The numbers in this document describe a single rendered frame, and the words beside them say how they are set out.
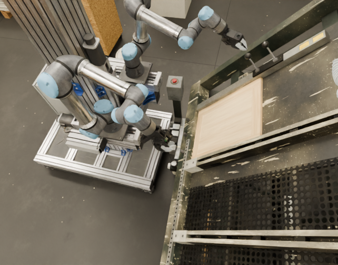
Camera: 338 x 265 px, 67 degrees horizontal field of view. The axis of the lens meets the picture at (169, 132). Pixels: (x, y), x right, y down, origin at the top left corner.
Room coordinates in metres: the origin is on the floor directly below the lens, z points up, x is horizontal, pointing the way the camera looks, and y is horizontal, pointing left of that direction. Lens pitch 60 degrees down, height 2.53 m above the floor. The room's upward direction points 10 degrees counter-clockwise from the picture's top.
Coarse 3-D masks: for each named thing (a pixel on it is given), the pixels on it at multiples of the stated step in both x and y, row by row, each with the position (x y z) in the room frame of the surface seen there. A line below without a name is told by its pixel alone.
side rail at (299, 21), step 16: (320, 0) 1.12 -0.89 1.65; (336, 0) 1.08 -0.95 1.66; (304, 16) 1.12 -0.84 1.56; (320, 16) 1.09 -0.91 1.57; (272, 32) 1.19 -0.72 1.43; (288, 32) 1.13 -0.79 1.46; (256, 48) 1.18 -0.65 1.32; (272, 48) 1.15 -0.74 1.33; (224, 64) 1.28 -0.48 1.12; (240, 64) 1.21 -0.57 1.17; (208, 80) 1.28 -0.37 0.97; (224, 80) 1.24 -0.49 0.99
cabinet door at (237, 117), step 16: (256, 80) 0.94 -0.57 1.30; (240, 96) 0.92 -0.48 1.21; (256, 96) 0.83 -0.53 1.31; (208, 112) 0.98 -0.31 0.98; (224, 112) 0.88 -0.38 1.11; (240, 112) 0.80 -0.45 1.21; (256, 112) 0.72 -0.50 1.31; (208, 128) 0.84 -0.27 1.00; (224, 128) 0.76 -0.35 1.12; (240, 128) 0.69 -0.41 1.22; (256, 128) 0.62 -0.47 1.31; (208, 144) 0.72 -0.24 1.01; (224, 144) 0.65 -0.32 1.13
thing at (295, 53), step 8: (320, 32) 0.92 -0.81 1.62; (312, 40) 0.91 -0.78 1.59; (320, 40) 0.88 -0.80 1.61; (328, 40) 0.87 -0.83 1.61; (296, 48) 0.93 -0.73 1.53; (304, 48) 0.89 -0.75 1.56; (312, 48) 0.88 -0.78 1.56; (288, 56) 0.92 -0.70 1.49; (296, 56) 0.90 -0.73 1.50; (280, 64) 0.92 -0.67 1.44; (264, 72) 0.94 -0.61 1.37; (272, 72) 0.93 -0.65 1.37; (240, 80) 1.02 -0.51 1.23; (248, 80) 0.97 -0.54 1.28; (232, 88) 1.01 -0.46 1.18; (216, 96) 1.05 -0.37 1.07; (224, 96) 1.01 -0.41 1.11; (200, 104) 1.10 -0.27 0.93; (208, 104) 1.04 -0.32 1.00
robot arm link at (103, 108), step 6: (96, 102) 1.02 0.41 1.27; (102, 102) 1.02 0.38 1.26; (108, 102) 1.01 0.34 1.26; (96, 108) 0.97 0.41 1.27; (102, 108) 0.97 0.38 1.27; (108, 108) 0.96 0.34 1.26; (114, 108) 1.00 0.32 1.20; (96, 114) 0.94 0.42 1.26; (102, 114) 0.94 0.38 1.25; (108, 114) 0.94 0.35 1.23; (108, 120) 0.92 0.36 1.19
